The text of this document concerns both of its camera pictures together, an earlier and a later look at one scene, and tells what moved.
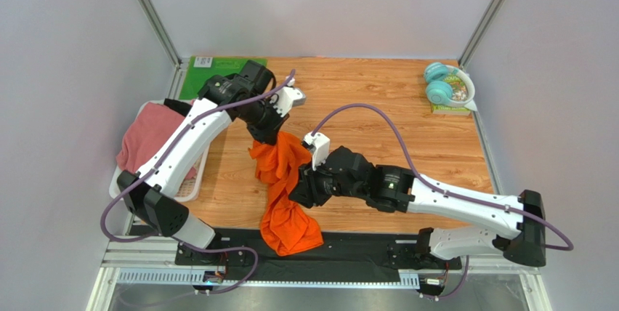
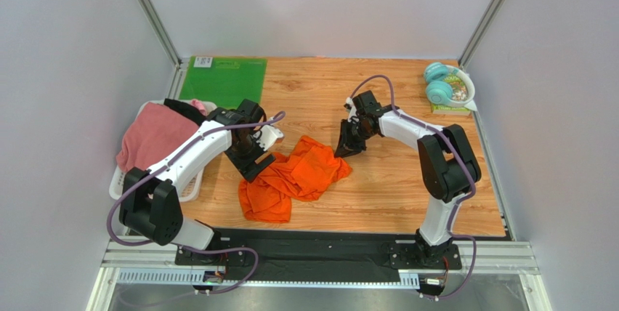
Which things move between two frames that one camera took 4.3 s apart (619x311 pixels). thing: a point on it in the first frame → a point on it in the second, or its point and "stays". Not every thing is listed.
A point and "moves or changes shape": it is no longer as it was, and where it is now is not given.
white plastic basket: [189, 187] stays
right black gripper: [306, 188] → [353, 130]
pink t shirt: [146, 133] stays
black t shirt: [181, 107] stays
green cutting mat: [201, 68] stays
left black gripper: [269, 135] → [249, 168]
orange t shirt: [288, 227] moves or changes shape
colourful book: [460, 94] stays
